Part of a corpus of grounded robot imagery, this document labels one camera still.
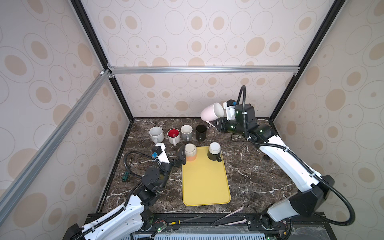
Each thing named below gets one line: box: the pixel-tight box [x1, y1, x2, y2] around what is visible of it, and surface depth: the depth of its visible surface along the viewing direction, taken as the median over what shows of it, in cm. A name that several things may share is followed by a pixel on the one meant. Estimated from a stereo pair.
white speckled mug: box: [149, 126, 165, 144], surface depth 102 cm
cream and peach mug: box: [185, 143, 197, 162], surface depth 94 cm
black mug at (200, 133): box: [195, 124, 207, 144], surface depth 104 cm
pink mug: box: [200, 102, 225, 122], surface depth 75 cm
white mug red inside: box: [167, 128, 180, 146], surface depth 103 cm
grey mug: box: [180, 124, 193, 142], surface depth 103 cm
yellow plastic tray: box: [182, 146, 231, 207], surface depth 88 cm
